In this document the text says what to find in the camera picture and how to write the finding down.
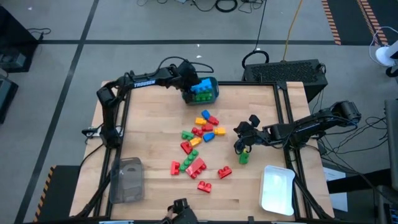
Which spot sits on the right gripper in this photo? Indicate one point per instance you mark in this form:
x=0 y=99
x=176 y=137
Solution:
x=250 y=135

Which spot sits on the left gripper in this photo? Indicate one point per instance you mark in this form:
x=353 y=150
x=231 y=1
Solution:
x=188 y=79

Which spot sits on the green two-stud block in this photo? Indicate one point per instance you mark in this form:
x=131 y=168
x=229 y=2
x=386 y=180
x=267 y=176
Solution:
x=187 y=135
x=244 y=158

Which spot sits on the blue four-stud block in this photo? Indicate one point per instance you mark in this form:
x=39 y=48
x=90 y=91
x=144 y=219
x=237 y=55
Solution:
x=203 y=84

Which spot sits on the green four-stud block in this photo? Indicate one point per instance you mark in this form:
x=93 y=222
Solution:
x=189 y=160
x=203 y=96

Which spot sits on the yellow two-stud block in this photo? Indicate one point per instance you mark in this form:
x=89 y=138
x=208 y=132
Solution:
x=219 y=131
x=195 y=141
x=200 y=121

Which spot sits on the red two-stud block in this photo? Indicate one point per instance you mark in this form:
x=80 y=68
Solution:
x=175 y=168
x=207 y=127
x=186 y=147
x=213 y=120
x=204 y=186
x=224 y=172
x=197 y=131

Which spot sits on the blue two-stud block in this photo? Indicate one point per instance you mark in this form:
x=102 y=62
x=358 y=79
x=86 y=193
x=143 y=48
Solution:
x=205 y=114
x=208 y=137

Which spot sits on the red four-stud block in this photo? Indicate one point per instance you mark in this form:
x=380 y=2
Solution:
x=196 y=168

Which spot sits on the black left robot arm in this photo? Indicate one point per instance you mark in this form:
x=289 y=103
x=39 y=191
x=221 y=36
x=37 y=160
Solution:
x=146 y=81

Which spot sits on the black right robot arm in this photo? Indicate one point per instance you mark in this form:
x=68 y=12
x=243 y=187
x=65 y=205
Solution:
x=311 y=124

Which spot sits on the grey storage bin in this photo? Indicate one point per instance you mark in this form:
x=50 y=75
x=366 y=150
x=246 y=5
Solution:
x=215 y=90

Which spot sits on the white plastic tray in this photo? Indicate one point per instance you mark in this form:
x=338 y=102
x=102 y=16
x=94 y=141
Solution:
x=276 y=189

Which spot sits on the black computer case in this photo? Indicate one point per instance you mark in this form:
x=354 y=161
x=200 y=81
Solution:
x=284 y=74

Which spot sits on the white paper sheet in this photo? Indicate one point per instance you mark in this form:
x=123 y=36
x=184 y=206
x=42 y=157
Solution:
x=335 y=189

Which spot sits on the clear grey plastic container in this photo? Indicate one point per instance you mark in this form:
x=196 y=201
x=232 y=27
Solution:
x=127 y=186

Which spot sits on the black mat orange stripes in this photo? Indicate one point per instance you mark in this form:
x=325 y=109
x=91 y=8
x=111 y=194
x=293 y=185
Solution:
x=354 y=18

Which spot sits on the black mat yellow stripes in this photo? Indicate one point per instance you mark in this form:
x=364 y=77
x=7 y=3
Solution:
x=59 y=193

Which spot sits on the black equipment cabinet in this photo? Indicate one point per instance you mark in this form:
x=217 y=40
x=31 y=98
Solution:
x=15 y=37

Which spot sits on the black equipment box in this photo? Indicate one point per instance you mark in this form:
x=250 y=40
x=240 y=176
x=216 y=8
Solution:
x=7 y=96

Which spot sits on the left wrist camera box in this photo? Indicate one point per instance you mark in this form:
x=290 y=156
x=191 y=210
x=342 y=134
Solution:
x=186 y=67

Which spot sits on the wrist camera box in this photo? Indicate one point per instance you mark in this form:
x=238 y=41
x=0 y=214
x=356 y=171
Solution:
x=186 y=67
x=254 y=120

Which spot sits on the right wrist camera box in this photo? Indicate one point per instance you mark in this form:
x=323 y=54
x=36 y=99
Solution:
x=254 y=120

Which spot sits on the black aluminium table frame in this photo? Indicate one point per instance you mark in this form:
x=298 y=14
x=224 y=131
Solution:
x=248 y=83

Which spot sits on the black camera device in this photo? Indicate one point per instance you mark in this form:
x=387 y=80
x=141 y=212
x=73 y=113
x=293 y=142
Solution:
x=183 y=213

